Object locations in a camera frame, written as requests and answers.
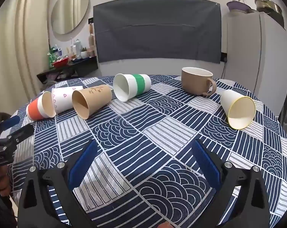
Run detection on orange white paper cup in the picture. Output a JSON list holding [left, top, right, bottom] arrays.
[[26, 91, 56, 121]]

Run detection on white paper cup pink hearts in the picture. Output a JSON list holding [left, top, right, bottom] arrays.
[[51, 85, 83, 114]]

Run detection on brown kraft paper cup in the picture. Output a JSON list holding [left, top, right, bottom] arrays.
[[72, 84, 112, 120]]

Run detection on white cup yellow rim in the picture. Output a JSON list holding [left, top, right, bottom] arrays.
[[220, 89, 256, 130]]

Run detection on white cup green band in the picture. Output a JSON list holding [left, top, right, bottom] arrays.
[[113, 74, 152, 102]]

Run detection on person's left hand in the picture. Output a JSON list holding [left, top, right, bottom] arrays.
[[0, 165, 11, 197]]

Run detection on person's right hand thumb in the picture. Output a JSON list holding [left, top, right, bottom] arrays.
[[157, 221, 173, 228]]

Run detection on red bowl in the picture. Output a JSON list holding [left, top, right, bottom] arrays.
[[53, 58, 69, 68]]

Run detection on green plastic bottle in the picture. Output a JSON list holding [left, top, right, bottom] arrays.
[[48, 49, 57, 68]]

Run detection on beige curtain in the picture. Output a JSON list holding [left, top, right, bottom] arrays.
[[0, 0, 49, 114]]

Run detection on black side shelf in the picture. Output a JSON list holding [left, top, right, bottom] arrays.
[[37, 57, 98, 84]]

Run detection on small potted plant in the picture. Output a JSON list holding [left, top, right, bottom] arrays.
[[81, 47, 89, 59]]

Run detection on white spray bottle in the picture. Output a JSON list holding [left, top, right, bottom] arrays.
[[74, 39, 82, 56]]

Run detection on blue white patterned tablecloth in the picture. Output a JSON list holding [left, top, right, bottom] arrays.
[[9, 75, 287, 227]]

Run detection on beige ceramic mug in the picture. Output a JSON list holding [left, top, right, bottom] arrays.
[[181, 67, 217, 96]]

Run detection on white refrigerator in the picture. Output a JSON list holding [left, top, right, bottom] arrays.
[[224, 12, 287, 116]]

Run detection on grey cloth covered screen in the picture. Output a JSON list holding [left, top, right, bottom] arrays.
[[93, 0, 222, 63]]

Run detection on purple basin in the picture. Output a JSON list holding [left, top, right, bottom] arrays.
[[226, 1, 250, 12]]

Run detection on steel cooking pot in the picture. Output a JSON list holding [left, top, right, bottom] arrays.
[[255, 0, 282, 14]]

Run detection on oval wall mirror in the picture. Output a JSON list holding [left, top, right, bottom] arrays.
[[51, 0, 89, 35]]

